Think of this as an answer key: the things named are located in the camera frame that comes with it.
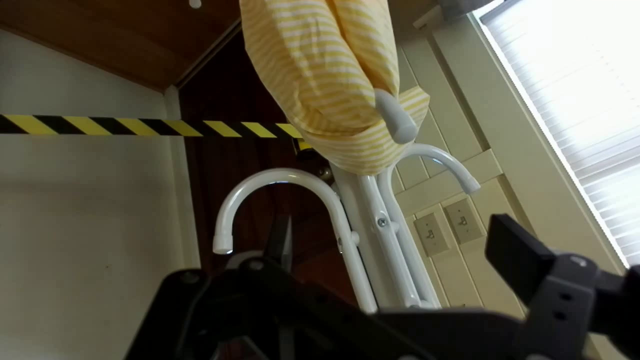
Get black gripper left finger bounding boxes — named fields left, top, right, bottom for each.
left=263, top=214, right=291, bottom=270

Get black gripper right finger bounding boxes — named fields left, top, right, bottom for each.
left=483, top=214, right=555, bottom=303

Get yellow striped towel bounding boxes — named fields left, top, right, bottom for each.
left=238, top=0, right=430, bottom=177

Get white coat stand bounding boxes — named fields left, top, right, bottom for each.
left=212, top=87, right=480, bottom=312

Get yellow black barrier stand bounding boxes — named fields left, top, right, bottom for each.
left=0, top=114, right=307, bottom=150

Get dark wooden door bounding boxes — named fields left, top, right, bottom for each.
left=180, top=35, right=354, bottom=303

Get window blinds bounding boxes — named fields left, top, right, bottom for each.
left=476, top=0, right=640, bottom=266

